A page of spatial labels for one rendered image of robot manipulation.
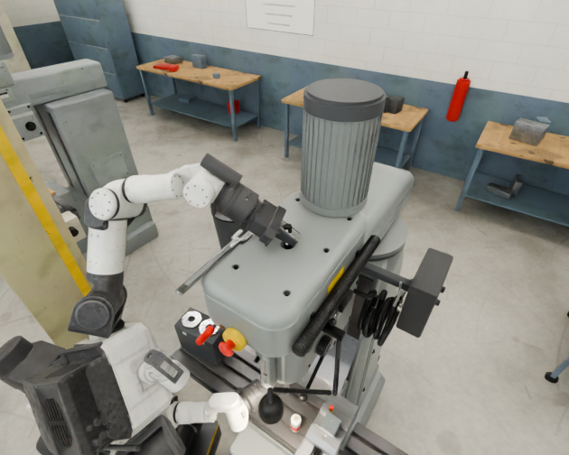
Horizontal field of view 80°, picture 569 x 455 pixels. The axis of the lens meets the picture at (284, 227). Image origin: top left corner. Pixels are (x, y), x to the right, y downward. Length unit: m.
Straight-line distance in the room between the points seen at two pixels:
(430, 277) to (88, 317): 0.93
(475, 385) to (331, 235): 2.34
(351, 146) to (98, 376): 0.83
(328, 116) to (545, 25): 4.08
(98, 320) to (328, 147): 0.71
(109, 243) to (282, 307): 0.48
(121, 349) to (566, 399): 3.01
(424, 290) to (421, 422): 1.83
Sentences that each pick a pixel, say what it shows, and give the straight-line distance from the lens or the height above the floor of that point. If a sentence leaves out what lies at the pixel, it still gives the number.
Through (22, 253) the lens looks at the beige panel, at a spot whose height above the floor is 1.10.
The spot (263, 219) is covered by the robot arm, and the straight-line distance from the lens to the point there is 0.79.
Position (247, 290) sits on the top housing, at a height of 1.89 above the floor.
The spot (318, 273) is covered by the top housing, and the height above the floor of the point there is 1.89.
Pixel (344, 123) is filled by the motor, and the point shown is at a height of 2.16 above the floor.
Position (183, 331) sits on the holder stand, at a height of 1.12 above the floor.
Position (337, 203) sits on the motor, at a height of 1.94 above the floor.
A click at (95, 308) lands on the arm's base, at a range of 0.98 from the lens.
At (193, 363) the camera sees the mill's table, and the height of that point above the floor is 0.94.
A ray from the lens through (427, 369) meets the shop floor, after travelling 3.00.
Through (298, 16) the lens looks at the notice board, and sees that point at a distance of 5.61.
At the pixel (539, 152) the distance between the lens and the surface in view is 4.38.
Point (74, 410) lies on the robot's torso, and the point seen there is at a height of 1.67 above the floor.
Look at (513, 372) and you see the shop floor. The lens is 3.28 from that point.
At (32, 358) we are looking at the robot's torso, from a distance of 1.33.
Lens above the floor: 2.47
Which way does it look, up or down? 39 degrees down
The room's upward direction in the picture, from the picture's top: straight up
